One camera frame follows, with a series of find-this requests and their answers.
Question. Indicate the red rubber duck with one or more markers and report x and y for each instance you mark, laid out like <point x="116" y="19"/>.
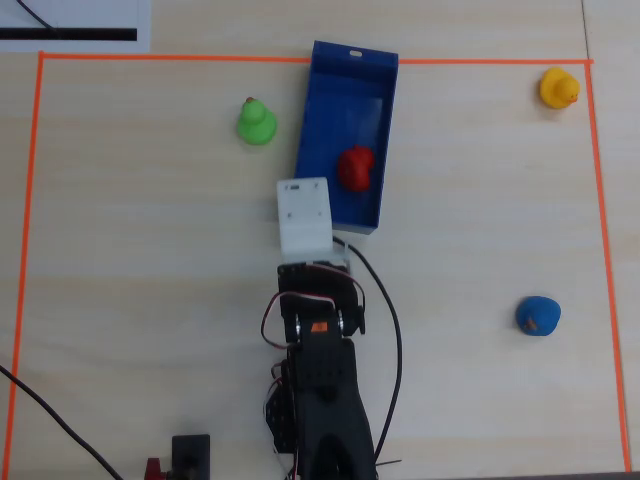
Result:
<point x="356" y="169"/>

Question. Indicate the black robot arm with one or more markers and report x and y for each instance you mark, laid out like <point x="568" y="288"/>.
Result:
<point x="327" y="400"/>

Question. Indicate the green rubber duck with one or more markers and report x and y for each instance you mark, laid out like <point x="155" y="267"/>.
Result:
<point x="256" y="125"/>

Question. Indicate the blue plastic box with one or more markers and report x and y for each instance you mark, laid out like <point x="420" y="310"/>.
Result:
<point x="345" y="100"/>

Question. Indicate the blue rubber duck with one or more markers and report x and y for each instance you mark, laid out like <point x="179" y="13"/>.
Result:
<point x="539" y="315"/>

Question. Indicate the yellow rubber duck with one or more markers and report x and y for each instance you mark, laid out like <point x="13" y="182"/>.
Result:
<point x="557" y="87"/>

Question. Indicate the black table clamp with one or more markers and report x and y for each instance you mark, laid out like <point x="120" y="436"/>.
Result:
<point x="191" y="452"/>

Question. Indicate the orange tape strip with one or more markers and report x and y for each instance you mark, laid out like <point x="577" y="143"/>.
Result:
<point x="200" y="58"/>
<point x="602" y="225"/>
<point x="27" y="210"/>

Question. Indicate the white paper with black bar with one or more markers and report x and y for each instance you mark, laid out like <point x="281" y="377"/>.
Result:
<point x="75" y="15"/>

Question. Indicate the white camera box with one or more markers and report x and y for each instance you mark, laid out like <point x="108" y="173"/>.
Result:
<point x="305" y="220"/>

